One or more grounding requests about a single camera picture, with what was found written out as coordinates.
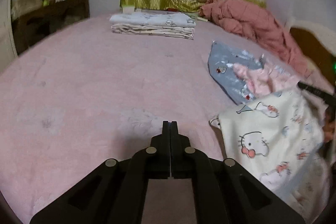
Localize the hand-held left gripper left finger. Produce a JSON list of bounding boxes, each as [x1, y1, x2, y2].
[[29, 121, 171, 224]]

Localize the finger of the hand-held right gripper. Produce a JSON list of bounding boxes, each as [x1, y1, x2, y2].
[[297, 81, 336, 104]]

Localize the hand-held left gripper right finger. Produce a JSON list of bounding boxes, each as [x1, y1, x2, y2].
[[171, 121, 305, 224]]

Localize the pink print pants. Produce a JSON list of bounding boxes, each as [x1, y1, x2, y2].
[[232, 53, 301, 98]]

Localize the white cat-print pants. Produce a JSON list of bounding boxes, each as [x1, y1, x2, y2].
[[209, 90, 330, 214]]

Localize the blue cat-print pants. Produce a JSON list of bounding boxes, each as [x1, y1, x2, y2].
[[207, 40, 266, 106]]

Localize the folded cream pants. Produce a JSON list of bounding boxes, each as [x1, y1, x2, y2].
[[111, 23, 196, 41]]

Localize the person's right hand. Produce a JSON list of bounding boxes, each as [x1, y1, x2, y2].
[[322, 109, 336, 144]]

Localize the white and wooden headboard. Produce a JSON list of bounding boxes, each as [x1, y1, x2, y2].
[[289, 17, 336, 83]]

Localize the pink plaid quilt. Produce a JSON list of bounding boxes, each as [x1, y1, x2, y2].
[[198, 0, 313, 78]]

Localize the green and white comb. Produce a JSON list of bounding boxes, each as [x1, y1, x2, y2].
[[184, 12, 210, 23]]

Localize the dark wooden desk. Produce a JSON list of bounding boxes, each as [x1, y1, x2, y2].
[[12, 0, 91, 56]]

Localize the white drawer cabinet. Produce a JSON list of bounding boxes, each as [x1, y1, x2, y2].
[[0, 0, 19, 67]]

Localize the tall stack of papers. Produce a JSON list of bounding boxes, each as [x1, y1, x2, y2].
[[12, 0, 46, 20]]

